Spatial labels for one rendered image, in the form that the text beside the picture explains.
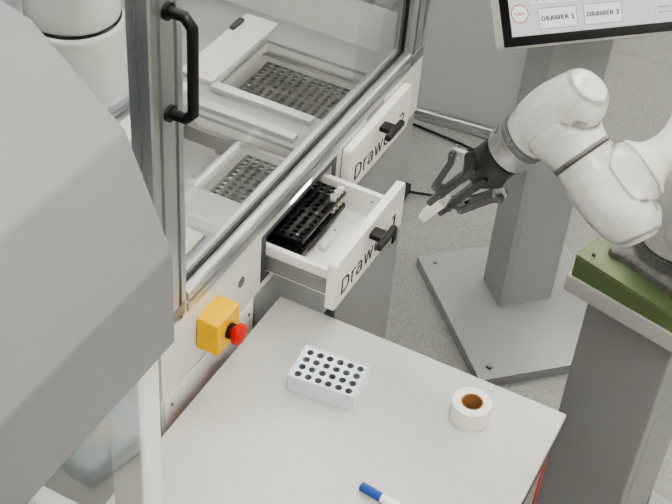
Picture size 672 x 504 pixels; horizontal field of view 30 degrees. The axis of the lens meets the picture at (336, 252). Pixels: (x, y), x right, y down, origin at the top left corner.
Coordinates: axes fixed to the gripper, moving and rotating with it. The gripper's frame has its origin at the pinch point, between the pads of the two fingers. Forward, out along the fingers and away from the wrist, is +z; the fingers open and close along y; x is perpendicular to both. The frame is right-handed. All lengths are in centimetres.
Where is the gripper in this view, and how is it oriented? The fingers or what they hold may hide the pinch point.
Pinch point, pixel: (434, 207)
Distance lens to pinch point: 222.7
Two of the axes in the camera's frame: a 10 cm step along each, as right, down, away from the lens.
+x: -4.3, 6.1, -6.6
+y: -7.3, -6.7, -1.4
